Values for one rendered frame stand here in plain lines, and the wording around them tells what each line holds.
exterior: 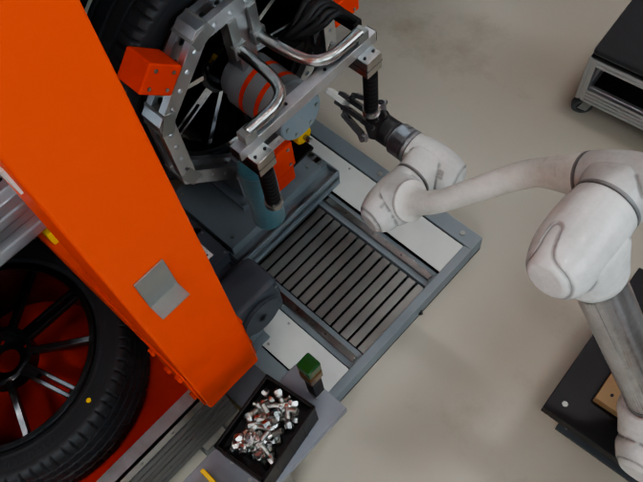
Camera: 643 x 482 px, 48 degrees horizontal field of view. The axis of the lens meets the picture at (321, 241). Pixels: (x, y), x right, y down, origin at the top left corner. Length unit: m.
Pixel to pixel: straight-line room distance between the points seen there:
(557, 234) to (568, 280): 0.08
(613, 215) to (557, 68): 1.64
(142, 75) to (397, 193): 0.63
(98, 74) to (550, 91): 2.20
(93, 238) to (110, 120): 0.19
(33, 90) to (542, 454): 1.80
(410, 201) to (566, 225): 0.48
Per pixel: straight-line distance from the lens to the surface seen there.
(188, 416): 1.91
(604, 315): 1.44
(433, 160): 1.77
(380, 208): 1.70
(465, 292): 2.37
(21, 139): 0.83
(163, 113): 1.56
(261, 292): 1.94
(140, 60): 1.47
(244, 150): 1.47
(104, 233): 1.01
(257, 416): 1.66
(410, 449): 2.21
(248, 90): 1.66
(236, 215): 2.27
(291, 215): 2.31
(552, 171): 1.51
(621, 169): 1.39
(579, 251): 1.29
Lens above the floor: 2.16
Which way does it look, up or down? 62 degrees down
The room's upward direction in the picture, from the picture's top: 10 degrees counter-clockwise
